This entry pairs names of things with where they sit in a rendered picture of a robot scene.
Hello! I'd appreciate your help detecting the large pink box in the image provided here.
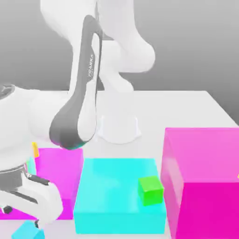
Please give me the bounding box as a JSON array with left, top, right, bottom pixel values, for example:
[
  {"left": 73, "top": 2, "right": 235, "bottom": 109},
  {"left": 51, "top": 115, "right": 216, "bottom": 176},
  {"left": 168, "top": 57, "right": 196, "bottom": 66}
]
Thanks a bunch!
[{"left": 160, "top": 127, "right": 239, "bottom": 239}]

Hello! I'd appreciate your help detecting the large cyan box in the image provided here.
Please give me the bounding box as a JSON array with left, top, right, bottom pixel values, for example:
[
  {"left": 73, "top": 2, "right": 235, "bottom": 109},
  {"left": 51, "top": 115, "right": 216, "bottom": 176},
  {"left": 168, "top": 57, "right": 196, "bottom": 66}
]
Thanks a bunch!
[{"left": 73, "top": 158, "right": 167, "bottom": 235}]

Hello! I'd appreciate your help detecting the small green cube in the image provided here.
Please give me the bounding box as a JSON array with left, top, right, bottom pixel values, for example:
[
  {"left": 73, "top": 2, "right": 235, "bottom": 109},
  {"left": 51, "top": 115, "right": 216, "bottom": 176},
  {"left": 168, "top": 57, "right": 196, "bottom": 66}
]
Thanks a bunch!
[{"left": 138, "top": 175, "right": 165, "bottom": 207}]

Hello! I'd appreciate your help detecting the small light blue cube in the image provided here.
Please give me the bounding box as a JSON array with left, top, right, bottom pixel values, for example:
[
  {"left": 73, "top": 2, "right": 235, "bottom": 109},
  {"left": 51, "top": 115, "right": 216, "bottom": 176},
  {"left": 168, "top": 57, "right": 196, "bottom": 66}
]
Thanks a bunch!
[{"left": 11, "top": 220, "right": 46, "bottom": 239}]

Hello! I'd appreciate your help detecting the large magenta box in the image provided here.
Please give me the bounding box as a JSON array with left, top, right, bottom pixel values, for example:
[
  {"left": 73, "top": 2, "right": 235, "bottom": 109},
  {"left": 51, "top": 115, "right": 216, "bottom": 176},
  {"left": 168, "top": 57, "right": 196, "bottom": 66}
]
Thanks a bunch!
[{"left": 0, "top": 148, "right": 84, "bottom": 221}]

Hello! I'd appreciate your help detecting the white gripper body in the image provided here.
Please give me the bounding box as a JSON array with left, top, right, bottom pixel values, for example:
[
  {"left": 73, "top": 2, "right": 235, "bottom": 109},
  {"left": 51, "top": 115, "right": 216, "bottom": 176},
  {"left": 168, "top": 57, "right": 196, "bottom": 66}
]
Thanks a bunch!
[{"left": 0, "top": 183, "right": 63, "bottom": 224}]

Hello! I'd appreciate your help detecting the small orange cube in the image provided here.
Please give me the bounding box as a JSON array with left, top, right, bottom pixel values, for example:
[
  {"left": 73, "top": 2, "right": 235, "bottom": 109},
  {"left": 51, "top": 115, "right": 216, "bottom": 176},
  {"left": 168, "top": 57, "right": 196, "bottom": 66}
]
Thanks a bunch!
[{"left": 31, "top": 141, "right": 40, "bottom": 159}]

